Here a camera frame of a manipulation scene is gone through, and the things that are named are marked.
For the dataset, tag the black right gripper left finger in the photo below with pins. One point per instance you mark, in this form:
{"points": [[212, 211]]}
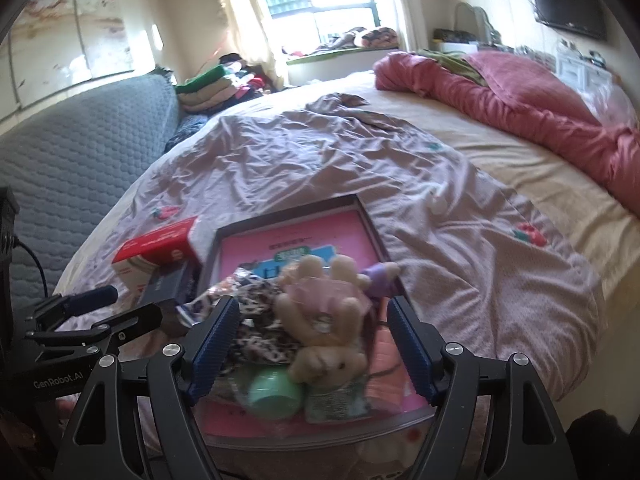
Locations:
{"points": [[134, 420]]}

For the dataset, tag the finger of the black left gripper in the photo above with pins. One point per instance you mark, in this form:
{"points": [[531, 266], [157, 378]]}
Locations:
{"points": [[108, 334], [51, 313]]}

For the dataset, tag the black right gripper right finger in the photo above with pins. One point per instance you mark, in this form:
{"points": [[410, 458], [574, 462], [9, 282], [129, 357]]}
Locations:
{"points": [[522, 436]]}

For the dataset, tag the leopard print scrunchie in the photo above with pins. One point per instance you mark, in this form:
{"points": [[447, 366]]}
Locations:
{"points": [[260, 338]]}

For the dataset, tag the mint green round sponge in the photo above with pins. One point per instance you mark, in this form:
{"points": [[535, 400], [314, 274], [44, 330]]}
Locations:
{"points": [[272, 395]]}

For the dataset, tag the salmon pink pouch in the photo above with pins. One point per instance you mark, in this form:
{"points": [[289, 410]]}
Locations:
{"points": [[388, 387]]}

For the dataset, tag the cream bunny plush toy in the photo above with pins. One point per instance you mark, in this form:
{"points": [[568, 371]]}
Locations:
{"points": [[323, 306]]}

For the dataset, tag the purple bunny plush toy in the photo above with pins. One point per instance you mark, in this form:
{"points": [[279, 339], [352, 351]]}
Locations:
{"points": [[380, 279]]}

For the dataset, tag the red tissue pack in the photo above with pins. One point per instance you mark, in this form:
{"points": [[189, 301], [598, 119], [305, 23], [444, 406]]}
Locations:
{"points": [[137, 259]]}

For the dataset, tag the dark blue small box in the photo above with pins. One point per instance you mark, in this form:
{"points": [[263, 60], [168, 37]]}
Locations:
{"points": [[171, 284]]}

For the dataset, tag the grey quilted headboard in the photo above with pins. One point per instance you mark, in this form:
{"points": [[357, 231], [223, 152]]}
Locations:
{"points": [[69, 164]]}

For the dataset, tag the stack of folded blankets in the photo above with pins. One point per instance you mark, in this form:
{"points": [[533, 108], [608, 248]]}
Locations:
{"points": [[232, 81]]}

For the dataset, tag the red crumpled duvet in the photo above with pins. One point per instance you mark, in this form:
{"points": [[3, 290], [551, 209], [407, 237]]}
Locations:
{"points": [[519, 96]]}

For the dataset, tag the white drawer cabinet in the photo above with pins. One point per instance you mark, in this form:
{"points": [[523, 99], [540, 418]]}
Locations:
{"points": [[576, 71]]}

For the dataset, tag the clothes on window sill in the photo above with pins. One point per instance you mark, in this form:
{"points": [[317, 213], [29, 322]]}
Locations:
{"points": [[380, 37]]}

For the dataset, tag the window with dark frame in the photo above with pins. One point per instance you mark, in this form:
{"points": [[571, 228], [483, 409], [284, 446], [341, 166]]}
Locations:
{"points": [[304, 25]]}

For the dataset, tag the black wall television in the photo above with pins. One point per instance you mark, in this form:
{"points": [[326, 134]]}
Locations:
{"points": [[581, 17]]}

